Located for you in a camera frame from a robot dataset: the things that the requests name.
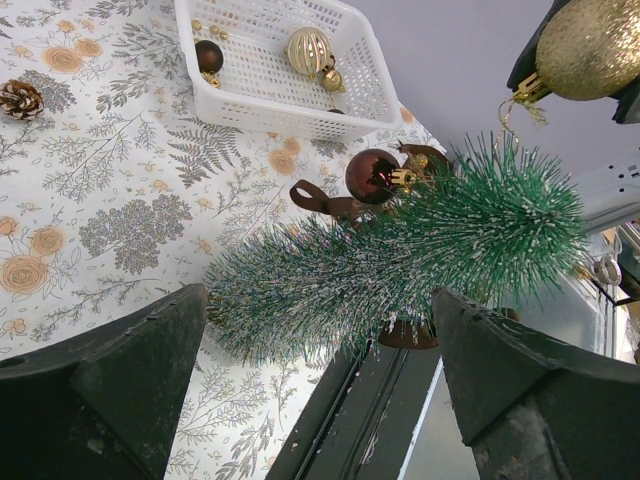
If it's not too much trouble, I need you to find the white plastic basket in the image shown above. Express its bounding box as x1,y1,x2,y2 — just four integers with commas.
174,1,402,142

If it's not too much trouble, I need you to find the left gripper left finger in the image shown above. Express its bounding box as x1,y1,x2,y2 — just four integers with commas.
1,284,207,479

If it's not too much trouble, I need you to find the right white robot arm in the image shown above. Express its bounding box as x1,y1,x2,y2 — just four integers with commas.
505,1,639,232

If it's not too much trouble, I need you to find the medium gold bauble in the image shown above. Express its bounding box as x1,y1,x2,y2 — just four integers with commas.
497,0,639,145

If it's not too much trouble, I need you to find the floral patterned mat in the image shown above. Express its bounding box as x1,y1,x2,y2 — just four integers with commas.
0,0,451,480

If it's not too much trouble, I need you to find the dark brown bauble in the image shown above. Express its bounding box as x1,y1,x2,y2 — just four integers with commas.
194,39,224,88

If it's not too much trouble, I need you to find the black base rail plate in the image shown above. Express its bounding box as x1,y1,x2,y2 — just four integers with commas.
266,346,440,480

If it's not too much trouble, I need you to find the small gold bell ornament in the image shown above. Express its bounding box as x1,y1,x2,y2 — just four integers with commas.
320,68,346,93

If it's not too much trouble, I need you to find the small frosted christmas tree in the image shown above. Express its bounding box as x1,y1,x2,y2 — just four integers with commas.
205,135,588,366

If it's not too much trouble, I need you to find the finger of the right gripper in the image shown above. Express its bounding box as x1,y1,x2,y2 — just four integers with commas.
611,76,640,125
507,0,565,92

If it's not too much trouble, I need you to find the large gold striped bauble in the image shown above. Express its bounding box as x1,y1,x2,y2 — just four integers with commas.
284,27,332,79

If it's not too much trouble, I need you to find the dark red glossy bauble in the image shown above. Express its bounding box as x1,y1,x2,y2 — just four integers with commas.
345,149,417,205

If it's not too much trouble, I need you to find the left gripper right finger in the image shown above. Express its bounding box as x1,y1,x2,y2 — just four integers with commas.
432,288,639,479

